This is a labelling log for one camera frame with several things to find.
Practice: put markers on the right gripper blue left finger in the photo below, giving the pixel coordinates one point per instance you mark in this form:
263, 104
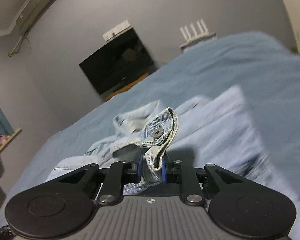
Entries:
139, 163

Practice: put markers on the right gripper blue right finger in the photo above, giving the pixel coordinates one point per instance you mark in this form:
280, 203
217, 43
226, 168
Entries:
165, 166

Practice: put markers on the light blue denim jacket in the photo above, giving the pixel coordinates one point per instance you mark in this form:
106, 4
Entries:
198, 132

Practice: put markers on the wooden tv stand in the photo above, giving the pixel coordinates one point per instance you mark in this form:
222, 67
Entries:
127, 87

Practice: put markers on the black flat screen television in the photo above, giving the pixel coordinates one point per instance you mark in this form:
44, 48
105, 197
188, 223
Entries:
118, 62

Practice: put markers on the wooden window sill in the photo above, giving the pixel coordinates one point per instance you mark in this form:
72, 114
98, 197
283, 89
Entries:
5, 140

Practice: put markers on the white wifi router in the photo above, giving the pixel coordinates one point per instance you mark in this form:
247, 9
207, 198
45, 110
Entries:
192, 31

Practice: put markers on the blue fleece bed blanket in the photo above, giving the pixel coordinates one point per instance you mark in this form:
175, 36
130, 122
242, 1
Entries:
268, 75

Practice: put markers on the white wall power strip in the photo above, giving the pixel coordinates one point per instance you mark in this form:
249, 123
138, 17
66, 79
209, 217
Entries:
116, 30

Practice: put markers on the white wall air conditioner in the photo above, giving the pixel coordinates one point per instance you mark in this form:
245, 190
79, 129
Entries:
27, 18

